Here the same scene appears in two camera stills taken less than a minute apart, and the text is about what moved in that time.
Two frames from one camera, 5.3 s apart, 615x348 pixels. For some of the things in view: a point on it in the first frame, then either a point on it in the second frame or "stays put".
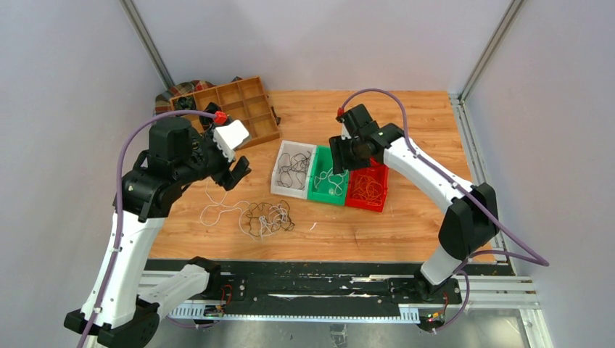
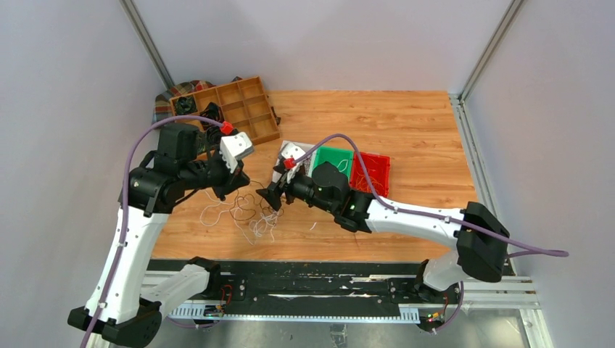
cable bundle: (226, 209) stays put
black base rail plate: (249, 283) stays put
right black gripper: (340, 160) → (274, 192)
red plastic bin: (368, 187) stays put
